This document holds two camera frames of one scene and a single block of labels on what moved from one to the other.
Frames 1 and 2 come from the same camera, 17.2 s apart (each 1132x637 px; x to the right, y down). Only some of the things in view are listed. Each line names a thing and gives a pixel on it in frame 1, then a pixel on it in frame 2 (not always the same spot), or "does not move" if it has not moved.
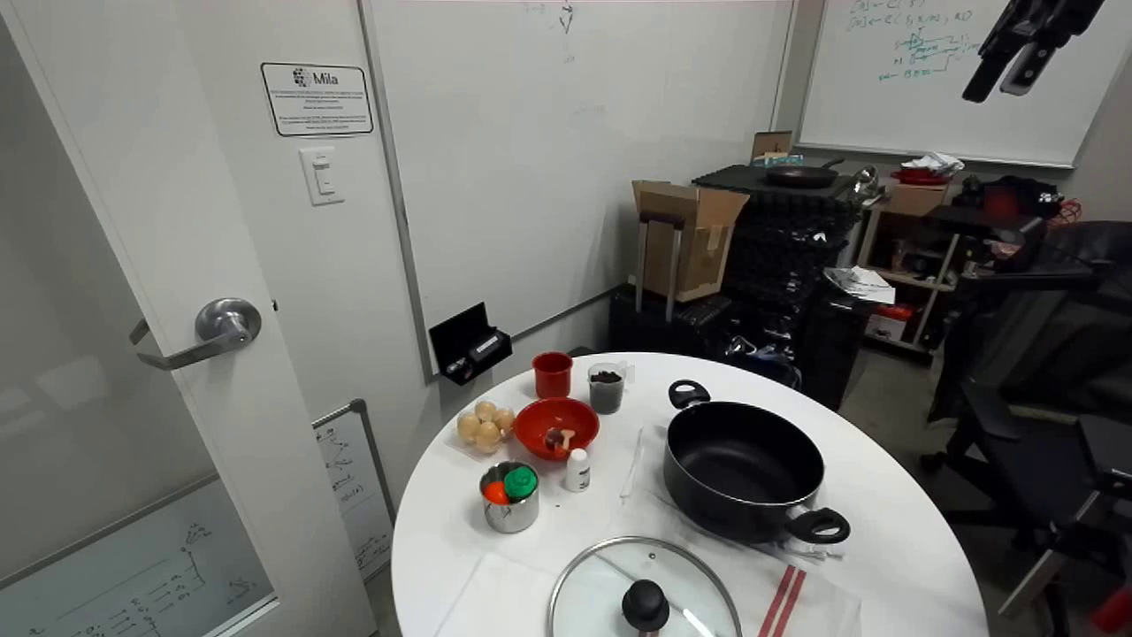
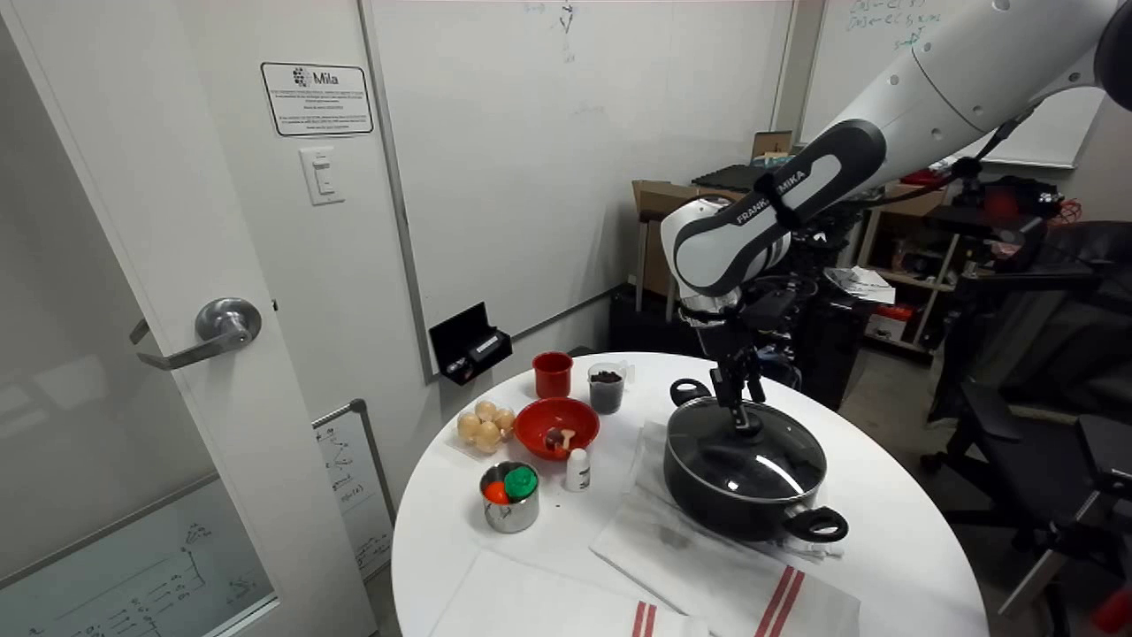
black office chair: x=1053 y=436 does not move
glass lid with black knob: x=644 y=585 to x=761 y=456
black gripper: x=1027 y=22 to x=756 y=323
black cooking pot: x=742 y=473 does not move
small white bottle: x=577 y=473 does not move
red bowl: x=556 y=426 does not move
